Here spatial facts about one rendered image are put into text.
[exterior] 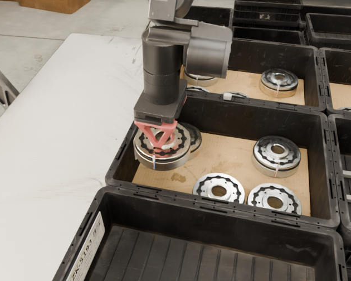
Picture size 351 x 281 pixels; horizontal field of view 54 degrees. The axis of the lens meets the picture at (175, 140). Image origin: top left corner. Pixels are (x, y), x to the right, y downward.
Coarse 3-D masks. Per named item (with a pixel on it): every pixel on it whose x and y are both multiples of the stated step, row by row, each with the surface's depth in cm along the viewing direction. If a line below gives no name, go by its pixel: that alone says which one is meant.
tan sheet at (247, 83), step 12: (228, 72) 105; (240, 72) 105; (216, 84) 100; (228, 84) 100; (240, 84) 100; (252, 84) 100; (300, 84) 100; (252, 96) 96; (264, 96) 96; (300, 96) 96
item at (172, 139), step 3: (156, 129) 64; (159, 129) 64; (153, 132) 63; (156, 132) 64; (159, 132) 64; (162, 132) 64; (156, 135) 64; (171, 135) 63; (174, 135) 63; (171, 138) 62; (174, 138) 62; (168, 141) 62; (171, 141) 62; (174, 141) 62; (165, 144) 61; (168, 144) 61; (171, 144) 62; (162, 147) 61; (165, 147) 61
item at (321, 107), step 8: (232, 40) 99; (240, 40) 99; (248, 40) 99; (256, 40) 99; (296, 48) 96; (304, 48) 96; (312, 48) 95; (320, 72) 86; (320, 80) 84; (320, 88) 81; (216, 96) 79; (232, 96) 79; (240, 96) 79; (320, 96) 79; (272, 104) 77; (280, 104) 77; (288, 104) 77; (296, 104) 77; (320, 104) 77
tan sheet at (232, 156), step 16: (208, 144) 82; (224, 144) 82; (240, 144) 82; (192, 160) 78; (208, 160) 78; (224, 160) 78; (240, 160) 78; (304, 160) 78; (144, 176) 75; (160, 176) 75; (176, 176) 75; (192, 176) 75; (240, 176) 75; (256, 176) 75; (304, 176) 75; (304, 192) 71; (304, 208) 69
